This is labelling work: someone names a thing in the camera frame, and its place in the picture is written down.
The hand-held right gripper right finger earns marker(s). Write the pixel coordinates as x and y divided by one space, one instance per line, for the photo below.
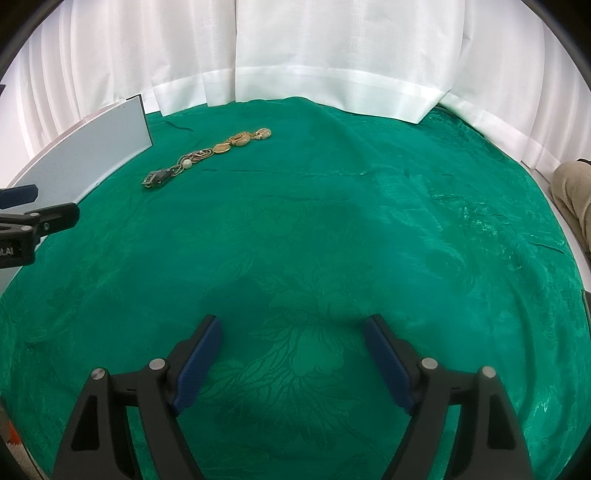
388 364

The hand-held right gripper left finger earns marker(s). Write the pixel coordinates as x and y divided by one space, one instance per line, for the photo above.
196 364

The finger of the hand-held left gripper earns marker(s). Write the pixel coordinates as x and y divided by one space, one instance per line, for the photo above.
18 195
53 219

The green patterned cloth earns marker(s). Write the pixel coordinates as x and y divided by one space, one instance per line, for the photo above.
323 230

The person's leg in khaki trousers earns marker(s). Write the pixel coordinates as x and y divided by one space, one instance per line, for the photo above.
575 189

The white curtain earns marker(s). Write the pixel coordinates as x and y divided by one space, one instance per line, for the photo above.
323 37

